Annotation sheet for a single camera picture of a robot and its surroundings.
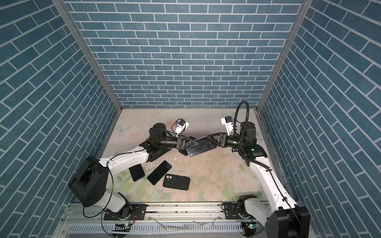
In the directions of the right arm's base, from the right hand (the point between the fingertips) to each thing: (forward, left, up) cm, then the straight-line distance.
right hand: (208, 136), depth 72 cm
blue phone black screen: (+5, +15, -26) cm, 30 cm away
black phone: (-4, +1, -2) cm, 4 cm away
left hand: (-5, +6, -2) cm, 8 cm away
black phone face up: (-9, +28, -28) cm, 41 cm away
